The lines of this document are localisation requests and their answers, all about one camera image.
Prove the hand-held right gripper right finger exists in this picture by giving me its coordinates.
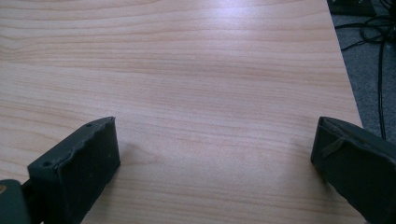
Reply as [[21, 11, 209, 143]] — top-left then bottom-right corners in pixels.
[[310, 116, 396, 224]]

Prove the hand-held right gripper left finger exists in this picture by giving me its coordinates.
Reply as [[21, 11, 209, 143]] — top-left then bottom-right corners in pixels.
[[27, 116, 121, 224]]

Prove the black device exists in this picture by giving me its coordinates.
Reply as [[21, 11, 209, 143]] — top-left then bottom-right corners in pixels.
[[326, 0, 379, 17]]

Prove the black cable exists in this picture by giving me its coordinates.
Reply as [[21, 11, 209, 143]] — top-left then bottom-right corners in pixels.
[[376, 39, 387, 140], [334, 15, 396, 51]]

